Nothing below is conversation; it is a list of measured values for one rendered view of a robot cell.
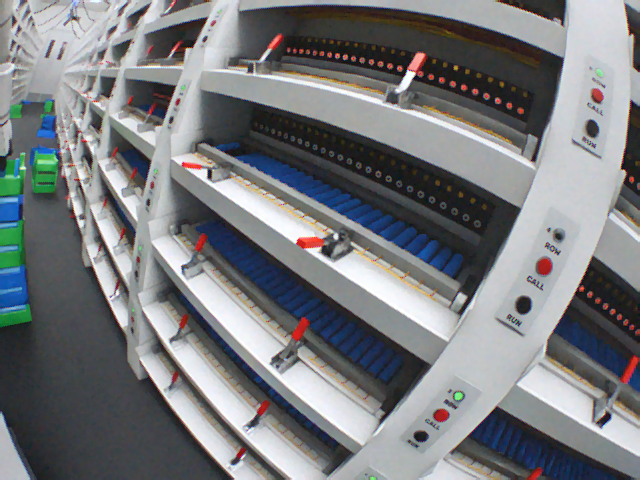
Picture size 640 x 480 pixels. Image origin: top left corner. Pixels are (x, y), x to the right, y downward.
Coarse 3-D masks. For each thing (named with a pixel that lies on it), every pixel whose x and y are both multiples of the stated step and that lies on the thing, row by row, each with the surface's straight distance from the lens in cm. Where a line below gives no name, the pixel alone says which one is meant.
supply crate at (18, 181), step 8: (8, 160) 119; (8, 168) 119; (24, 168) 100; (8, 176) 118; (24, 176) 100; (0, 184) 100; (8, 184) 100; (16, 184) 100; (0, 192) 101; (8, 192) 101; (16, 192) 101
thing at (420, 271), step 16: (224, 160) 58; (240, 176) 55; (256, 176) 51; (256, 192) 49; (272, 192) 49; (288, 192) 46; (304, 208) 44; (320, 208) 43; (336, 224) 41; (352, 224) 41; (352, 240) 40; (368, 240) 39; (384, 240) 39; (384, 256) 38; (400, 256) 37; (416, 272) 37; (432, 272) 37; (416, 288) 36; (432, 288) 37; (448, 288) 37
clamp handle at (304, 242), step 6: (336, 234) 37; (300, 240) 32; (306, 240) 32; (312, 240) 33; (318, 240) 34; (324, 240) 35; (330, 240) 36; (336, 240) 37; (300, 246) 32; (306, 246) 32; (312, 246) 33; (318, 246) 34
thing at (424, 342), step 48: (192, 144) 68; (288, 144) 64; (192, 192) 60; (240, 192) 50; (384, 192) 52; (288, 240) 40; (336, 288) 37; (384, 288) 36; (480, 288) 34; (432, 336) 34
